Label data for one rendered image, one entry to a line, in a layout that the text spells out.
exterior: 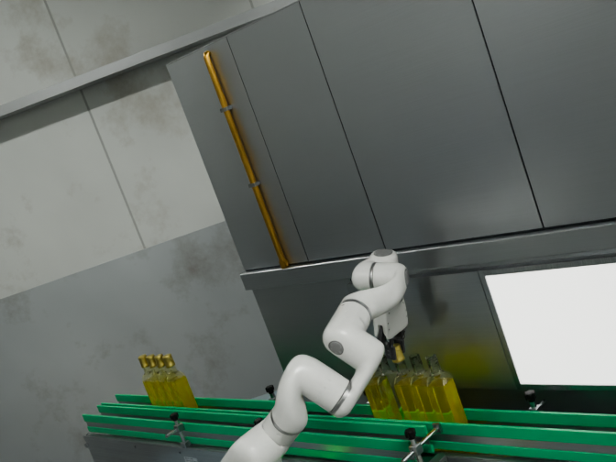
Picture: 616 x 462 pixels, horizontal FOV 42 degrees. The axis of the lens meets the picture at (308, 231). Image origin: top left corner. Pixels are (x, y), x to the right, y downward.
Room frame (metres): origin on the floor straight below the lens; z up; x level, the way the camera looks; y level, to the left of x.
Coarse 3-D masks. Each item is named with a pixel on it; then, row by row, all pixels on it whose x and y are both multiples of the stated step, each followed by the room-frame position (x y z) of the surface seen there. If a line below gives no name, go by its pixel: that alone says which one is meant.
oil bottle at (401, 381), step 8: (400, 376) 2.08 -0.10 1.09; (408, 376) 2.07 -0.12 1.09; (400, 384) 2.07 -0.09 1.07; (408, 384) 2.05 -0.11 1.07; (400, 392) 2.08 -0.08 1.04; (408, 392) 2.06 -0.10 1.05; (400, 400) 2.08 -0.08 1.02; (408, 400) 2.06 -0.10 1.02; (408, 408) 2.07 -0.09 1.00; (416, 408) 2.05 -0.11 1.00; (408, 416) 2.08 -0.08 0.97; (416, 416) 2.06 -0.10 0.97
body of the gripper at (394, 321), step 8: (400, 304) 2.06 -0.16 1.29; (392, 312) 2.03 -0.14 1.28; (400, 312) 2.06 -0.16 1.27; (376, 320) 2.04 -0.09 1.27; (384, 320) 2.03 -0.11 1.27; (392, 320) 2.04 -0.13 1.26; (400, 320) 2.06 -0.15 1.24; (376, 328) 2.05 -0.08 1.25; (384, 328) 2.03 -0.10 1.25; (392, 328) 2.04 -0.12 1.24; (400, 328) 2.07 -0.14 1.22; (392, 336) 2.05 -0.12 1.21
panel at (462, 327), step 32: (608, 256) 1.74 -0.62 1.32; (352, 288) 2.31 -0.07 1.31; (416, 288) 2.14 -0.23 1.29; (448, 288) 2.06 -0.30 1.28; (480, 288) 1.99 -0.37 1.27; (416, 320) 2.17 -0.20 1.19; (448, 320) 2.09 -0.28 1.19; (480, 320) 2.01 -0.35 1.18; (384, 352) 2.28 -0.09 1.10; (416, 352) 2.20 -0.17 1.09; (448, 352) 2.11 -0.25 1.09; (480, 352) 2.04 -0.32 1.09; (480, 384) 2.06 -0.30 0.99; (512, 384) 1.99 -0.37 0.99; (544, 384) 1.92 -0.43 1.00; (576, 384) 1.86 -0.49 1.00
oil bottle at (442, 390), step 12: (444, 372) 1.99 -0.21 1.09; (432, 384) 1.99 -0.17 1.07; (444, 384) 1.97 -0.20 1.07; (432, 396) 2.00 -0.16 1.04; (444, 396) 1.97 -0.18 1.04; (456, 396) 1.99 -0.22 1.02; (444, 408) 1.98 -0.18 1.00; (456, 408) 1.98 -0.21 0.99; (444, 420) 1.99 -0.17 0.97; (456, 420) 1.97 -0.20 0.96
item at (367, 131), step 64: (320, 0) 2.17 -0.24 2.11; (384, 0) 2.03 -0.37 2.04; (448, 0) 1.90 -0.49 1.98; (512, 0) 1.79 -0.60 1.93; (576, 0) 1.69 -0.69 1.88; (192, 64) 2.59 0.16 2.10; (256, 64) 2.40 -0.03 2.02; (320, 64) 2.23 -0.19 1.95; (384, 64) 2.07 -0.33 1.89; (448, 64) 1.94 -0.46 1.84; (512, 64) 1.82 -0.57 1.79; (576, 64) 1.72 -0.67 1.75; (192, 128) 2.68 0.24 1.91; (256, 128) 2.47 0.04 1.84; (320, 128) 2.28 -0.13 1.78; (384, 128) 2.12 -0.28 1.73; (448, 128) 1.98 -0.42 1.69; (512, 128) 1.86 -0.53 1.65; (576, 128) 1.75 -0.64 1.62; (320, 192) 2.35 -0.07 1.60; (384, 192) 2.18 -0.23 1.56; (448, 192) 2.03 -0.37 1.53; (512, 192) 1.90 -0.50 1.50; (576, 192) 1.78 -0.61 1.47; (256, 256) 2.62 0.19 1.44; (320, 256) 2.41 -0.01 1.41; (448, 256) 2.05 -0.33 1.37; (512, 256) 1.91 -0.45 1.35; (576, 256) 1.82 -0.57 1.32; (320, 320) 2.49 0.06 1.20
